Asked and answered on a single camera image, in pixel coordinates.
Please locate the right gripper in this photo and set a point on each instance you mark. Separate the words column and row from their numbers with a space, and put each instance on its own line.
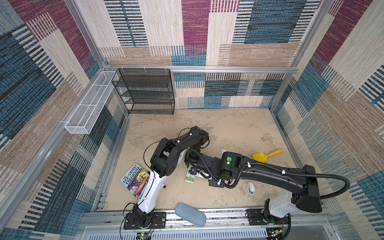
column 213, row 183

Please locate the red remote control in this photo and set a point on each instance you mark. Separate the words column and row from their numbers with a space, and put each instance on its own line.
column 189, row 175

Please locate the white remote control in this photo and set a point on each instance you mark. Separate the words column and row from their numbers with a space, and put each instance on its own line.
column 182, row 156

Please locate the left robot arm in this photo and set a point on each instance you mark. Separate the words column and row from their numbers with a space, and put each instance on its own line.
column 146, row 186

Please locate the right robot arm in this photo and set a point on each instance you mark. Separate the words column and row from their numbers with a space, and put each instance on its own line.
column 301, row 184

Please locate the blue grey oval pouch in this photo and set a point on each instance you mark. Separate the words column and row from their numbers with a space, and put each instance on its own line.
column 190, row 214

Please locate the yellow plastic shovel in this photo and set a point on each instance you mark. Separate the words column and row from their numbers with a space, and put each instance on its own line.
column 259, row 157

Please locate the colourful paperback book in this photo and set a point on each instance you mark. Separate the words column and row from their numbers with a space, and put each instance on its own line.
column 135, row 180

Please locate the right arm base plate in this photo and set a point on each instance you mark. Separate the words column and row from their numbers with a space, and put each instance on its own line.
column 263, row 217

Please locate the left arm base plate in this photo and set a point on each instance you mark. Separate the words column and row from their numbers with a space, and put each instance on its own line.
column 135, row 221

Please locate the black wire shelf rack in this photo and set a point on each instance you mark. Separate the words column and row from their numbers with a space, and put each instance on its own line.
column 145, row 91

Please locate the white wire mesh basket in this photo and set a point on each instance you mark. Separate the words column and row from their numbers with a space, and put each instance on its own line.
column 88, row 111

